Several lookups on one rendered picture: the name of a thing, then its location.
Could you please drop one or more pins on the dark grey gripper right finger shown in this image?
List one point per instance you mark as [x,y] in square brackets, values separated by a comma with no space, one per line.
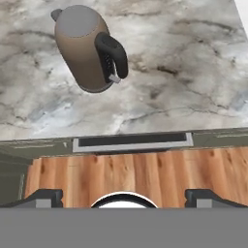
[197,196]

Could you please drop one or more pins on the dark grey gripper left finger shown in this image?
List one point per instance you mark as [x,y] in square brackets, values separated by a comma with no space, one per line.
[48,196]

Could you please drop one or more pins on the dark green cupboard run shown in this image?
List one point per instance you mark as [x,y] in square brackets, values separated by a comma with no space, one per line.
[223,139]
[19,155]

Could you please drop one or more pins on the white and black round thing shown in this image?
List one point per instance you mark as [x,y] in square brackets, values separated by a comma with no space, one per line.
[124,201]

